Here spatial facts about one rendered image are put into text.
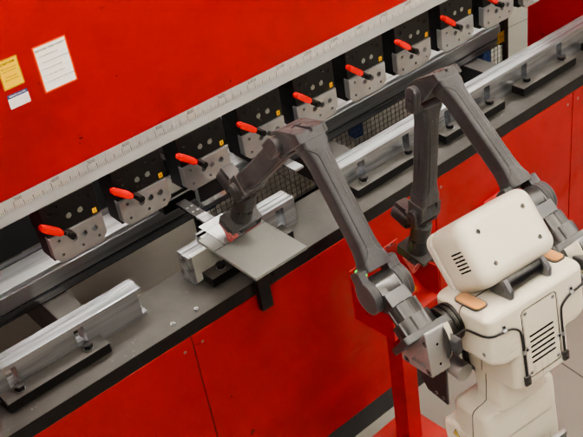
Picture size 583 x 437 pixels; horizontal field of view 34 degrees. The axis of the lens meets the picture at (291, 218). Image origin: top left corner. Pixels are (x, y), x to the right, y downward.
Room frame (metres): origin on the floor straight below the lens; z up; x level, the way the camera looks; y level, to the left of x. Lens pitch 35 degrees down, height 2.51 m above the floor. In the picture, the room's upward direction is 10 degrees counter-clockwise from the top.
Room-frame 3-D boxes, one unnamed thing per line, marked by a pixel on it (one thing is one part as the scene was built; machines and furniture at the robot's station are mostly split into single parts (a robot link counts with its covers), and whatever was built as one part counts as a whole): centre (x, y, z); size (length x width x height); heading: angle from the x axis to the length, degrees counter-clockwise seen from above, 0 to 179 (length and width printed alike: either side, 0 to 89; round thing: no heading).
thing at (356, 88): (2.55, -0.27, 1.26); 0.15 x 0.09 x 0.17; 125
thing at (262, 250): (2.10, 0.12, 1.00); 0.26 x 0.18 x 0.01; 35
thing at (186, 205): (2.35, 0.31, 1.01); 0.26 x 0.12 x 0.05; 35
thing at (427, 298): (2.11, -0.27, 0.75); 0.20 x 0.16 x 0.18; 127
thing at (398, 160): (2.53, -0.32, 0.89); 0.30 x 0.05 x 0.03; 125
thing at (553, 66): (2.98, -0.98, 0.89); 0.30 x 0.05 x 0.03; 125
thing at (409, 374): (2.11, -0.27, 0.39); 0.06 x 0.06 x 0.54; 37
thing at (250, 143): (2.32, 0.06, 1.26); 0.15 x 0.09 x 0.17; 125
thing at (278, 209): (2.26, 0.16, 0.92); 0.39 x 0.06 x 0.10; 125
